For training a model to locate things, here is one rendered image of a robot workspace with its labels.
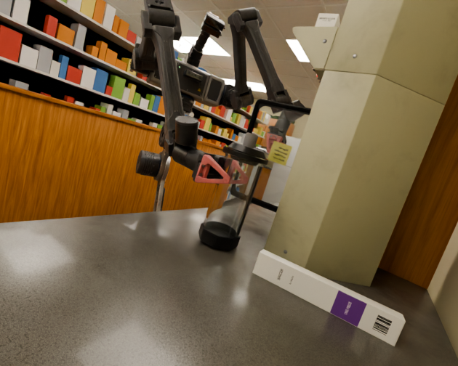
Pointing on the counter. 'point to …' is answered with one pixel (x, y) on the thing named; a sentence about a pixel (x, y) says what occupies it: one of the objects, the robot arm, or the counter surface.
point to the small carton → (328, 20)
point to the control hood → (316, 45)
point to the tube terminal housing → (368, 133)
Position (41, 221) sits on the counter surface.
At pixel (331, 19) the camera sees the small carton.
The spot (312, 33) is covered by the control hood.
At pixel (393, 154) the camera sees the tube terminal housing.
